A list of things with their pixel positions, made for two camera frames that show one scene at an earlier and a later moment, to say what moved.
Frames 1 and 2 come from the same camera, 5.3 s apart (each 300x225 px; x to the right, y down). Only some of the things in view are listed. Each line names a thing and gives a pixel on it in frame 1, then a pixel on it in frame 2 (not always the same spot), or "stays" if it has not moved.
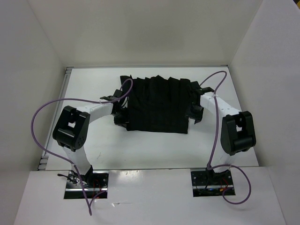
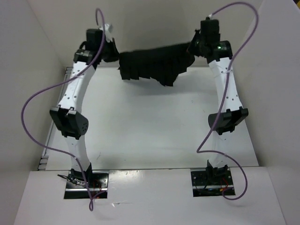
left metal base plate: (95, 182) stays
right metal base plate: (206, 183) stays
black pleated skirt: (156, 104) → (163, 63)
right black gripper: (198, 116) → (191, 48)
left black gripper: (122, 122) → (115, 56)
